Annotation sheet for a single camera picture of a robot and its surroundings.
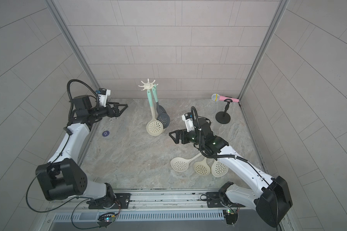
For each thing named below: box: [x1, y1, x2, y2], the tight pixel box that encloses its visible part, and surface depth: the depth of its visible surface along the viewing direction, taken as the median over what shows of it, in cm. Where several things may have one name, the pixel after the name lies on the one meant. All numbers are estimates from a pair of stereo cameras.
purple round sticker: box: [102, 130, 110, 137], surface depth 98 cm
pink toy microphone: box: [211, 93, 240, 103], surface depth 91 cm
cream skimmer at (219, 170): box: [211, 159, 229, 178], surface depth 82 cm
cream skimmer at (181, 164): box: [170, 152, 202, 172], surface depth 84 cm
